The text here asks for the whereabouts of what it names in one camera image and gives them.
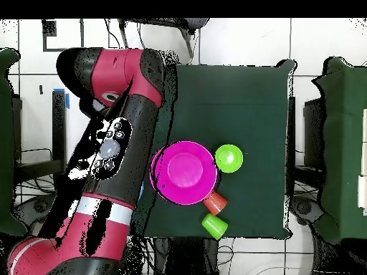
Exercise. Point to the large pink bowl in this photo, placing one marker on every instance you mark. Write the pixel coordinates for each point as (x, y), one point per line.
(185, 172)

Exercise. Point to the orange cup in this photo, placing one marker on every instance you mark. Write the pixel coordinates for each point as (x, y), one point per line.
(216, 203)

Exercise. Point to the green cup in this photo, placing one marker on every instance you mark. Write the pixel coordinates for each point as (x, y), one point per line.
(215, 226)

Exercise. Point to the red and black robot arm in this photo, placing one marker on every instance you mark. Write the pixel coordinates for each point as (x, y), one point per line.
(114, 77)

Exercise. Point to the small green bowl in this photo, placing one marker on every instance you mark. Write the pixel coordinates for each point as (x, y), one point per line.
(229, 158)

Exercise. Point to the dark green table cloth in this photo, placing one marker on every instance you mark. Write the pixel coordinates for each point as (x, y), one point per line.
(229, 100)

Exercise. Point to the black mesh chair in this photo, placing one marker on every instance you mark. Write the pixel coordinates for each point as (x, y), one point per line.
(186, 27)

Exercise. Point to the black chair base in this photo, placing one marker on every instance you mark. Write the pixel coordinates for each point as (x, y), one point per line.
(34, 207)

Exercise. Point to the green cloth side table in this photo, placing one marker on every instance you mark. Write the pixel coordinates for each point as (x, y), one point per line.
(344, 143)
(7, 143)

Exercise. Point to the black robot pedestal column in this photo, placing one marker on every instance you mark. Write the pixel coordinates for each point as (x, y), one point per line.
(186, 257)

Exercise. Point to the black metal frame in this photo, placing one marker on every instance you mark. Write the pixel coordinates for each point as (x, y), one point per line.
(58, 114)

